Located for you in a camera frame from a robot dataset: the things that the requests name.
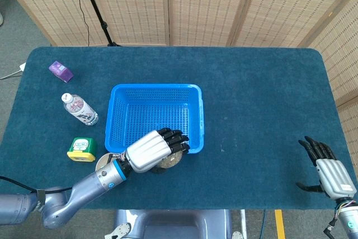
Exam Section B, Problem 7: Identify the thin black hanging cable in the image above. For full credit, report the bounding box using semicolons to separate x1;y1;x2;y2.
68;0;90;46

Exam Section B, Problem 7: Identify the bamboo folding screen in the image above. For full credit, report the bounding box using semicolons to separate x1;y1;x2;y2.
0;0;358;48
307;0;358;172

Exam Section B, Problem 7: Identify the blue plastic basket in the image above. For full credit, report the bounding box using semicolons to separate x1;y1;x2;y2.
105;83;205;155

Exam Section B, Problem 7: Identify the clear plastic water bottle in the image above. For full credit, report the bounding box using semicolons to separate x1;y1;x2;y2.
61;92;99;126

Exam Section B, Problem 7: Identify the teal table cloth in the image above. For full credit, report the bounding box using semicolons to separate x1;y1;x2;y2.
0;46;356;210

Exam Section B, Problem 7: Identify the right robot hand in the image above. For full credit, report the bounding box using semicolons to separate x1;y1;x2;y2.
295;135;357;201

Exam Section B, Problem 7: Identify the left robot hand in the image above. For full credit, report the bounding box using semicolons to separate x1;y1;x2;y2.
125;128;191;174

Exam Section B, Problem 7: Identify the yellow floor tape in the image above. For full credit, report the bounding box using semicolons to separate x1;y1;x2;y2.
274;209;286;239

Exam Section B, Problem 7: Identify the white floor strip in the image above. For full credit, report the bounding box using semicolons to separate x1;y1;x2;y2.
240;209;248;239

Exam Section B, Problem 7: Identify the blue floor cable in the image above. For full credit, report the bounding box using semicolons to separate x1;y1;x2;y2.
260;209;266;239

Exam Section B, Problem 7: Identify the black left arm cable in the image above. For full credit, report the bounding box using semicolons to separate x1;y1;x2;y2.
0;176;40;195

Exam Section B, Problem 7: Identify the beige bowl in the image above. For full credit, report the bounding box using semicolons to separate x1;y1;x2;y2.
95;152;114;171

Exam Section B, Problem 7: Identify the small purple box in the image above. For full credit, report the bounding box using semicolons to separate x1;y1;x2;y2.
48;60;74;83

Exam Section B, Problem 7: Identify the black tripod stand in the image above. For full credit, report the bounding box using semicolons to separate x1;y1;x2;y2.
77;0;123;47

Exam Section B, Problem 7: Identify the green container with yellow lid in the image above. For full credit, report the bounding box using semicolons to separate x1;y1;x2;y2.
67;137;97;162

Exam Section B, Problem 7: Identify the grey-blue robot torso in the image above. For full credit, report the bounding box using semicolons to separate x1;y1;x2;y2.
114;209;233;239

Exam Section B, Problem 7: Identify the white adapter cable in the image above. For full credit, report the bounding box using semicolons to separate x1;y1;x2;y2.
0;70;22;81

